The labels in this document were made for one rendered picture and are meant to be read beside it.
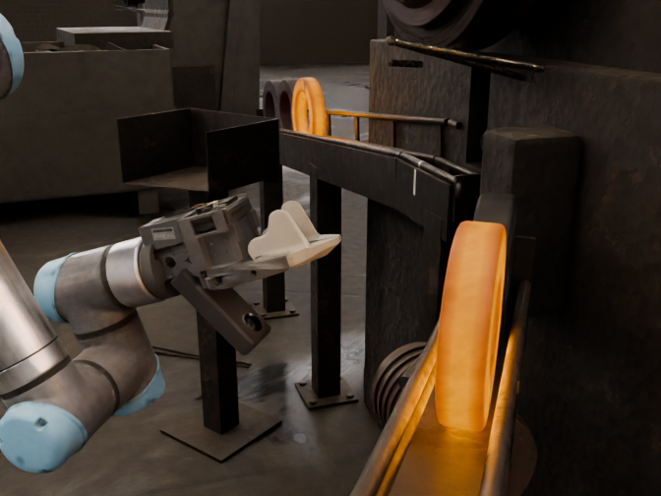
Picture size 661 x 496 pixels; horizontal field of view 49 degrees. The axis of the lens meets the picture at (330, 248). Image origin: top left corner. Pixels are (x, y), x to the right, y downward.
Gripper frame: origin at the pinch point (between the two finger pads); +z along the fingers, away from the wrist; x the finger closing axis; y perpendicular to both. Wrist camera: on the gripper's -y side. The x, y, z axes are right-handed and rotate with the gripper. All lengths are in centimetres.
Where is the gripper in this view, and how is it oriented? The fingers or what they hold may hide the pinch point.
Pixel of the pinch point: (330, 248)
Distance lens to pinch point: 74.2
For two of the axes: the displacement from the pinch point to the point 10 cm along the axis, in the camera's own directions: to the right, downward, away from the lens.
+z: 9.1, -2.0, -3.5
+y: -2.9, -9.3, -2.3
